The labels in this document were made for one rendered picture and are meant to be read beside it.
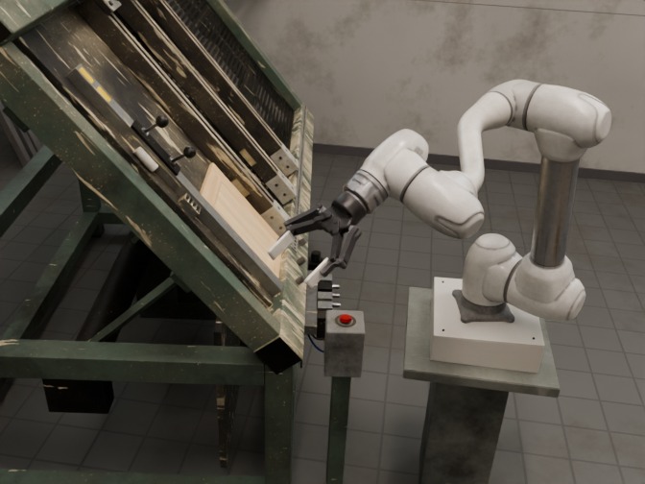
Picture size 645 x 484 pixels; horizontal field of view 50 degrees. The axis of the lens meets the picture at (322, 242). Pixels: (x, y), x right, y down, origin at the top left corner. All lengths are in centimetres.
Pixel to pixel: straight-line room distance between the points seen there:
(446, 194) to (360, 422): 186
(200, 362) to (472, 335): 88
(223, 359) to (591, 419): 186
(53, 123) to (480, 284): 137
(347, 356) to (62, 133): 106
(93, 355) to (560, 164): 152
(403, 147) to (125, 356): 120
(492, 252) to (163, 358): 110
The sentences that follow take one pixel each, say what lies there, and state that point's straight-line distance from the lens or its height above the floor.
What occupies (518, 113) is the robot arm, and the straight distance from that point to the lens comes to 196.
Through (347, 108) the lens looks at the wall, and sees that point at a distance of 562.
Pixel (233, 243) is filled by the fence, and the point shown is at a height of 109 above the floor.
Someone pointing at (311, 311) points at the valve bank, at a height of 74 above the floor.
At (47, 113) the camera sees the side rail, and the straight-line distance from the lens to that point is 194.
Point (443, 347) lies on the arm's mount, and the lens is 234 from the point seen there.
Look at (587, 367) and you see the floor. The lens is 378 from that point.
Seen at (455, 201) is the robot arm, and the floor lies 159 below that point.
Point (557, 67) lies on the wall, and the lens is 556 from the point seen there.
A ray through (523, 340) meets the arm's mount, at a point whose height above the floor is 86.
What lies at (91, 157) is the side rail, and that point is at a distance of 195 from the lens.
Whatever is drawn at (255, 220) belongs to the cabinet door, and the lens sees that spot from 257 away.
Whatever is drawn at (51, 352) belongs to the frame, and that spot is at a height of 79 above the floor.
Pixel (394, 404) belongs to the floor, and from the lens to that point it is 330.
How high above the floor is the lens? 223
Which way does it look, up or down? 30 degrees down
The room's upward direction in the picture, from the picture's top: 3 degrees clockwise
